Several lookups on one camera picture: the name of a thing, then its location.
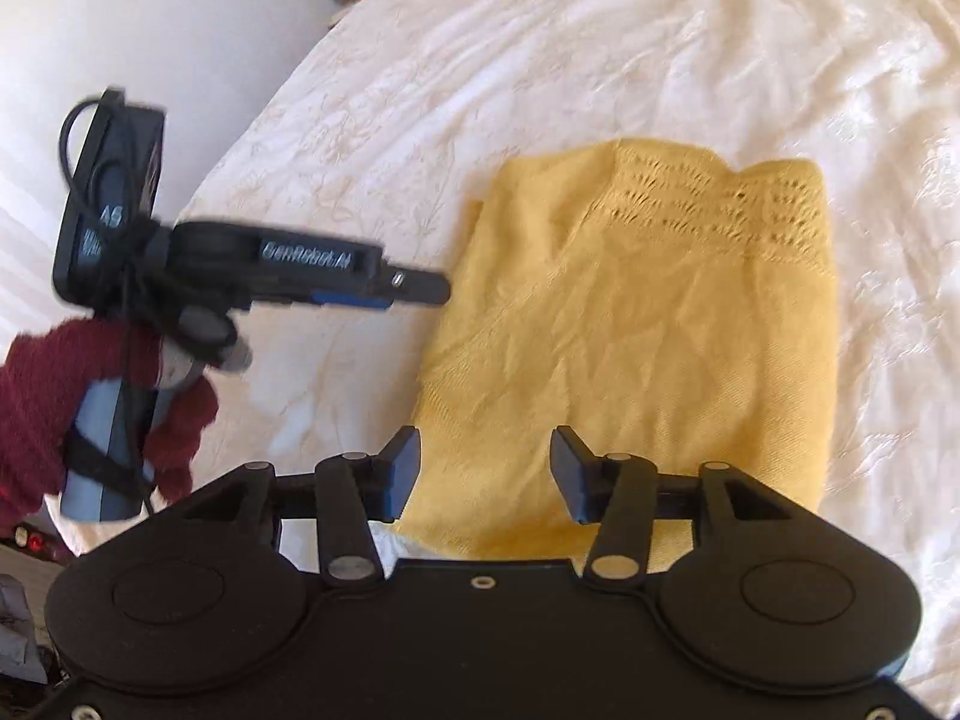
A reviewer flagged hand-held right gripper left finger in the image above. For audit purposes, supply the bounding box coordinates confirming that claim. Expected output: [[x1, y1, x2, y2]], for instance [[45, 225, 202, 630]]
[[176, 426, 422, 587]]

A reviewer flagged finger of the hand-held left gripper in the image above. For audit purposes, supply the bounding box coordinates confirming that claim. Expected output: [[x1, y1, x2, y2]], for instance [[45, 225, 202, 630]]
[[311, 266, 452, 312]]

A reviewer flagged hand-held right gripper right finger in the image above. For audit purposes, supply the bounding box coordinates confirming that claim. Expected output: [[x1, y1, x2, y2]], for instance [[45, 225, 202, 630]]
[[550, 426, 796, 587]]

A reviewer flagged yellow knit sweater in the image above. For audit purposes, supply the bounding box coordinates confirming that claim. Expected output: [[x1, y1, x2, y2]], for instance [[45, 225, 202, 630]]
[[386, 136, 839, 575]]

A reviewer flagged person's left forearm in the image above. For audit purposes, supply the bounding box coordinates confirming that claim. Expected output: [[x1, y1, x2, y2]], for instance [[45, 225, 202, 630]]
[[0, 360, 76, 535]]

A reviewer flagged person's left hand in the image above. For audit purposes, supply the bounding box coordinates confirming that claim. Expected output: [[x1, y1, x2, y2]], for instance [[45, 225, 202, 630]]
[[7, 317, 221, 503]]

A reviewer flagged white embroidered bedspread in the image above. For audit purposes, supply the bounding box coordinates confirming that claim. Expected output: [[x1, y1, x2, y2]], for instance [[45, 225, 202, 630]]
[[45, 0, 960, 691]]

